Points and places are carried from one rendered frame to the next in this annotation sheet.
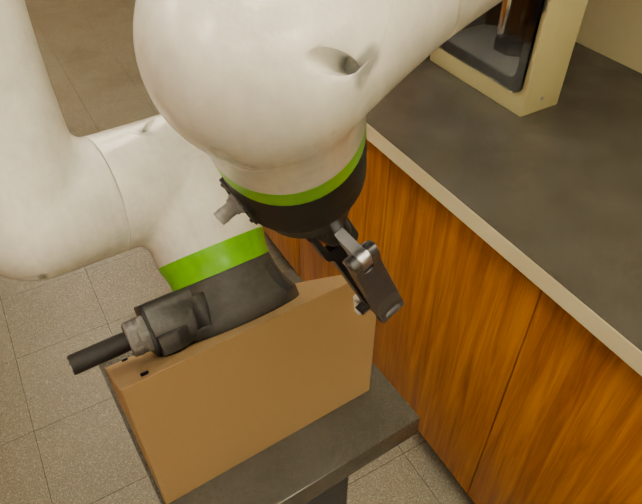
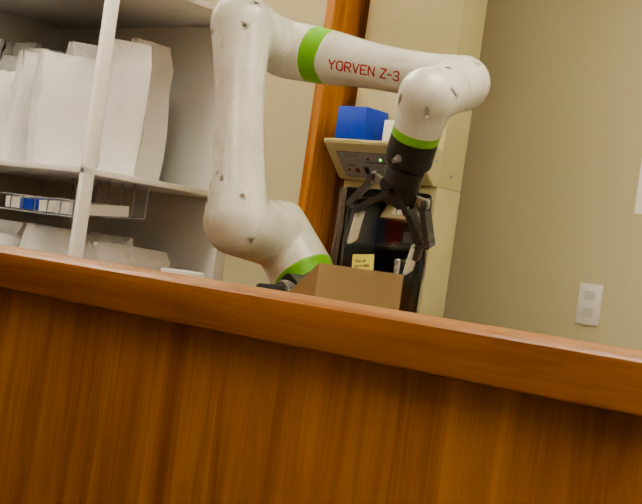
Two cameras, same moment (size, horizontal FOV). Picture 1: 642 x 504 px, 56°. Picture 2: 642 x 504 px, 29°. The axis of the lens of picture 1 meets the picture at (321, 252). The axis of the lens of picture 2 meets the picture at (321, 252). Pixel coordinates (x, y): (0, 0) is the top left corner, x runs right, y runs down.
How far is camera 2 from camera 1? 2.15 m
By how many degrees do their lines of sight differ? 47
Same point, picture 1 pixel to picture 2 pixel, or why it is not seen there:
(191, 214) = (308, 239)
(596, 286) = not seen: hidden behind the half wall
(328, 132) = (449, 108)
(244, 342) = (355, 275)
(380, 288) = (429, 225)
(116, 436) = not seen: outside the picture
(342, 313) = (387, 294)
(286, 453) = not seen: hidden behind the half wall
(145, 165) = (289, 211)
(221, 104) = (433, 93)
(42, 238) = (262, 215)
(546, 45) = (426, 305)
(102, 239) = (276, 232)
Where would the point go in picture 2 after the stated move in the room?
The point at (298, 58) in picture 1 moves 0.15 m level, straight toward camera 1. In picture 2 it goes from (448, 87) to (489, 81)
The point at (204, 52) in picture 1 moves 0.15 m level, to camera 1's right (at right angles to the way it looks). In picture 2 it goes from (431, 83) to (504, 97)
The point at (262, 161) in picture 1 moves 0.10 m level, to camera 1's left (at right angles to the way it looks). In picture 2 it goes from (435, 113) to (385, 103)
